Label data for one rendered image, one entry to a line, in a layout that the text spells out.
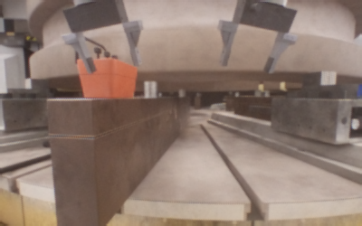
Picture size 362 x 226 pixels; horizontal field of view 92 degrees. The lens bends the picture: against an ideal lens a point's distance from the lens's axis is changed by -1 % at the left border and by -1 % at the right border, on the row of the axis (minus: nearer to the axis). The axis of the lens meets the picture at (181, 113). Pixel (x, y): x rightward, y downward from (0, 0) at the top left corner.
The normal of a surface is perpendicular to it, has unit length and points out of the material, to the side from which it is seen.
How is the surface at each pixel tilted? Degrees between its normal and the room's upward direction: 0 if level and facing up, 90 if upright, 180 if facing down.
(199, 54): 90
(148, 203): 90
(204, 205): 90
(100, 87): 97
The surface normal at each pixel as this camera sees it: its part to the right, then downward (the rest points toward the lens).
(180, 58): -0.08, 0.10
